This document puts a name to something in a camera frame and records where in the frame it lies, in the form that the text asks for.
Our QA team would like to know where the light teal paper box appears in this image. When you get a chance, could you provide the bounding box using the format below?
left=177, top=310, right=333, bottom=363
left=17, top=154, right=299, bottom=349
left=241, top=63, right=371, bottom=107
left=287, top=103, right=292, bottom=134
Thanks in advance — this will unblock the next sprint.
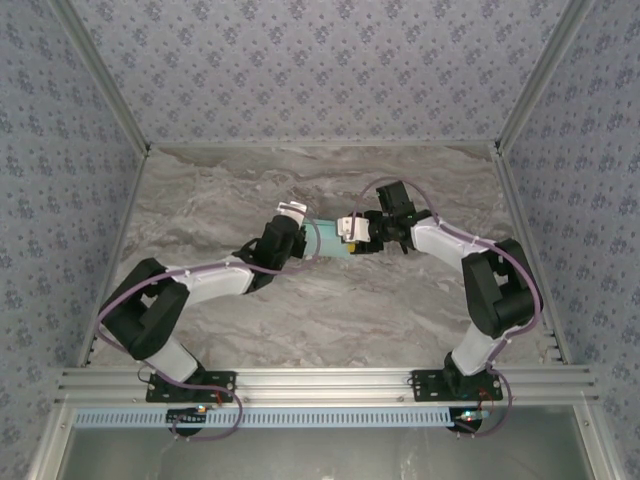
left=301, top=218, right=351, bottom=261

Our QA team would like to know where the black left controller board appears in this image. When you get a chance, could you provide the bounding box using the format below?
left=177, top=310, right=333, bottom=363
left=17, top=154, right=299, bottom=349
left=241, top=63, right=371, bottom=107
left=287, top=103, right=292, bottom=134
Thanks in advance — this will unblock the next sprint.
left=166, top=407, right=209, bottom=431

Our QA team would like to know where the black controller board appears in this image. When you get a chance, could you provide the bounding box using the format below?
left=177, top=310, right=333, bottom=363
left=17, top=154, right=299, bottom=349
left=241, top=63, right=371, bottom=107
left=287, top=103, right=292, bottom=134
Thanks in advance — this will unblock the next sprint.
left=166, top=407, right=209, bottom=431
left=451, top=407, right=494, bottom=435

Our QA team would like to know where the black right controller board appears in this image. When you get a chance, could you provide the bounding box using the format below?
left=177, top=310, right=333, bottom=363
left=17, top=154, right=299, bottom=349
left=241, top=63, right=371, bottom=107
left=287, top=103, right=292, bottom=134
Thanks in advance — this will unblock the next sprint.
left=451, top=407, right=494, bottom=435

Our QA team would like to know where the grey metal lower panel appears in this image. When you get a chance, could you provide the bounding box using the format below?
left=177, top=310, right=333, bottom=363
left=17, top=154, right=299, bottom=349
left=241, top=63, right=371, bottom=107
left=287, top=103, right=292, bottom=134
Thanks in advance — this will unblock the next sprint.
left=27, top=403, right=619, bottom=480

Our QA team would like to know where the aluminium right side rail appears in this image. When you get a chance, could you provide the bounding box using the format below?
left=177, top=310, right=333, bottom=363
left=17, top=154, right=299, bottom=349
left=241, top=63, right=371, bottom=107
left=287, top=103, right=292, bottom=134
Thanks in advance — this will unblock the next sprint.
left=492, top=142, right=571, bottom=366

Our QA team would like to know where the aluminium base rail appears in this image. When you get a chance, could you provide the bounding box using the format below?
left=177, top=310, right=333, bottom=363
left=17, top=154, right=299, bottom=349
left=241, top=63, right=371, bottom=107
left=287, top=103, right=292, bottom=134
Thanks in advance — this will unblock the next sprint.
left=54, top=367, right=601, bottom=406

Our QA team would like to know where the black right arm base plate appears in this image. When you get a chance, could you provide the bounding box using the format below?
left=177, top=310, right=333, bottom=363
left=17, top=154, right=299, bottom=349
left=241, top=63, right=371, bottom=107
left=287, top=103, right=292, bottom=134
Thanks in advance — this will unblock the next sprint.
left=409, top=368, right=504, bottom=404

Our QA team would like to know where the aluminium left side rail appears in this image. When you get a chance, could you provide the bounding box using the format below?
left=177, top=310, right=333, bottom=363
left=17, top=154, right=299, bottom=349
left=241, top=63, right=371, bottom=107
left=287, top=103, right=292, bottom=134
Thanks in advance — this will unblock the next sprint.
left=77, top=147, right=151, bottom=369

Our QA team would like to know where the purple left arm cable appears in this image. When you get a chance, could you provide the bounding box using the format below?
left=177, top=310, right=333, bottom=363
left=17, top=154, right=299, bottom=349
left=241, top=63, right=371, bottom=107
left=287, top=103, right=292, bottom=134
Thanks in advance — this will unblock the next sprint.
left=94, top=214, right=314, bottom=444

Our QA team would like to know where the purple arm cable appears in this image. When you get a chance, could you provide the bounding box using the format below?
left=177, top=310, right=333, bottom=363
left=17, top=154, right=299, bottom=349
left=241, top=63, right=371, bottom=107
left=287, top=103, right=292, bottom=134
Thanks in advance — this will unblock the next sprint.
left=351, top=177, right=545, bottom=439
left=94, top=214, right=314, bottom=444

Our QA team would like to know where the slotted grey cable duct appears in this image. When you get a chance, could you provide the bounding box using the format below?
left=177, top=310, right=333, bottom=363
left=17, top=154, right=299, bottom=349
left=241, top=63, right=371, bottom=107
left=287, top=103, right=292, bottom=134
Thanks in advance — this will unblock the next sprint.
left=72, top=405, right=464, bottom=430

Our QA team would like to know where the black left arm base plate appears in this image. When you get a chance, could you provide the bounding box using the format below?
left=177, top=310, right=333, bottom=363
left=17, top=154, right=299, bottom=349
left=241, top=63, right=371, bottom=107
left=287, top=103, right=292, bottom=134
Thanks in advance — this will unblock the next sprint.
left=145, top=369, right=237, bottom=404

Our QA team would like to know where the aluminium right frame post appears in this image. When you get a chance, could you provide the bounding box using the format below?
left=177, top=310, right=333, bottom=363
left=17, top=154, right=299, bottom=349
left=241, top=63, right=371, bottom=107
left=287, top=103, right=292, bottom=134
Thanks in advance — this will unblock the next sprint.
left=493, top=0, right=597, bottom=151

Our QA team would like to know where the aluminium frame post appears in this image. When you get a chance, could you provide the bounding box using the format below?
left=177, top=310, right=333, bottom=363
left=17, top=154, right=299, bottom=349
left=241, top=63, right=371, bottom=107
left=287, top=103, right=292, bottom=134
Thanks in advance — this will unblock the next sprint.
left=493, top=0, right=597, bottom=151
left=49, top=0, right=152, bottom=154

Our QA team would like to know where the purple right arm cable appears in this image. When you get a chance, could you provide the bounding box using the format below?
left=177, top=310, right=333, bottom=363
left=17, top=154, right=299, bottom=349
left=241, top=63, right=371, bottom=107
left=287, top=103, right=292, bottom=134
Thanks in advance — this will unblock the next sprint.
left=351, top=177, right=545, bottom=439

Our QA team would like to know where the aluminium left frame post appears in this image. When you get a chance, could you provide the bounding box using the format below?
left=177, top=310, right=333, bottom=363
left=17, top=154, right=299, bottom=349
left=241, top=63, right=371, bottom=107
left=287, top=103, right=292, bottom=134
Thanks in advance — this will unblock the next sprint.
left=49, top=0, right=152, bottom=154

